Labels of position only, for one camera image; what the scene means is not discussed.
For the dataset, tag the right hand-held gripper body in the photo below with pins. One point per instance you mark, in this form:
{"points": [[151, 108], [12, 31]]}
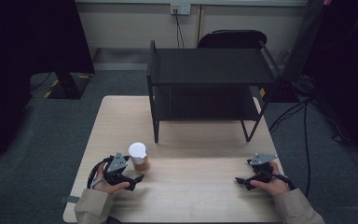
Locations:
{"points": [[262, 169]]}

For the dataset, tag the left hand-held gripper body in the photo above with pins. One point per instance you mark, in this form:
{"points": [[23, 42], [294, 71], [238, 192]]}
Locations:
{"points": [[117, 163]]}

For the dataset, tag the person's right hand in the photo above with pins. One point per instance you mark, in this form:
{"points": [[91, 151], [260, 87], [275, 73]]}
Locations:
{"points": [[275, 186]]}

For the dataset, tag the person's left hand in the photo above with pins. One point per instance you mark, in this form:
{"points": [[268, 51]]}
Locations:
{"points": [[107, 186]]}

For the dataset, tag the black stand base yellow stripes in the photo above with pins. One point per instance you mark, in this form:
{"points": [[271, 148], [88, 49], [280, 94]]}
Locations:
{"points": [[70, 85]]}

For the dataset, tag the black two-tier shelf rack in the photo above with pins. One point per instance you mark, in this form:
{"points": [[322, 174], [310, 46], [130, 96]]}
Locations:
{"points": [[211, 71]]}

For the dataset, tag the black chair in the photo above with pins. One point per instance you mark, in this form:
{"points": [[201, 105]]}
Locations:
{"points": [[231, 39]]}

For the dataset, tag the dark grey leaning panel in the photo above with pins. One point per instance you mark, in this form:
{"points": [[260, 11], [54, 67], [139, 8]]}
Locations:
{"points": [[301, 37]]}

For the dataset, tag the black curtain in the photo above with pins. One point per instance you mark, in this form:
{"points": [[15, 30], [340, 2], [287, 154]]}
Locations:
{"points": [[18, 62]]}

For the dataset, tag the white wall socket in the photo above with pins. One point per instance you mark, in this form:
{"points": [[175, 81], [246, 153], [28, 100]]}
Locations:
{"points": [[181, 8]]}

